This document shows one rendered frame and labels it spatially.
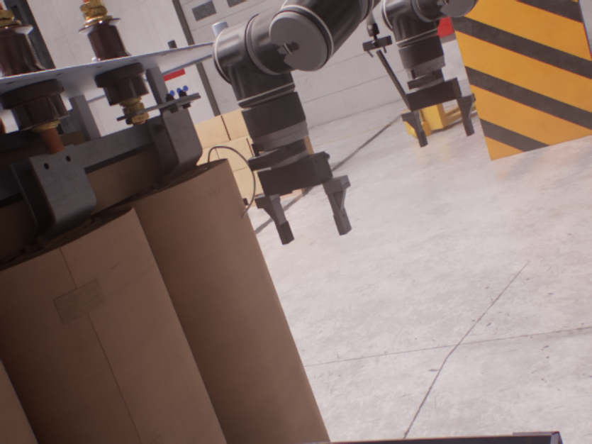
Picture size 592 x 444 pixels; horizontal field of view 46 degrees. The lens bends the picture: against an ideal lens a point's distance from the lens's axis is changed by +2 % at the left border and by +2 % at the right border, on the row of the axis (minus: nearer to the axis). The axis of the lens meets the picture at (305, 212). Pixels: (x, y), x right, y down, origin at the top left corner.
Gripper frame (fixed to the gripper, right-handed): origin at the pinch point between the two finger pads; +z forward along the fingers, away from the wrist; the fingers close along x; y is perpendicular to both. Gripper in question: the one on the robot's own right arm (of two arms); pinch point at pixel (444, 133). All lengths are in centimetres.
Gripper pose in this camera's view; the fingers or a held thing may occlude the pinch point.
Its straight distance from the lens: 189.6
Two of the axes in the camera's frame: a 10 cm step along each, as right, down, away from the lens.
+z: 3.2, 9.3, 1.9
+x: -8.0, 1.6, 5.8
